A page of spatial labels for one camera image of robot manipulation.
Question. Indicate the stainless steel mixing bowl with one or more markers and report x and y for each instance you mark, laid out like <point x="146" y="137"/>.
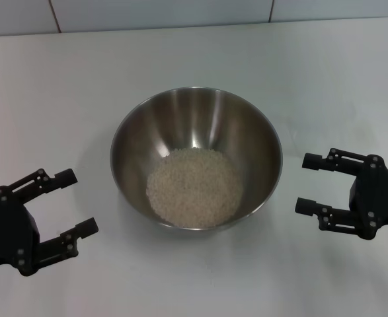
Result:
<point x="246" y="148"/>

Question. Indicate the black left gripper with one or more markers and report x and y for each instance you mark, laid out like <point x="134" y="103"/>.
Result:
<point x="8" y="234"/>

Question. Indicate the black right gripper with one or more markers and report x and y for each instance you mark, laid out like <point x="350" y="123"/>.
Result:
<point x="378" y="198"/>

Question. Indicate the white rice grains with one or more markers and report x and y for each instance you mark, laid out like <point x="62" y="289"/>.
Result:
<point x="193" y="188"/>

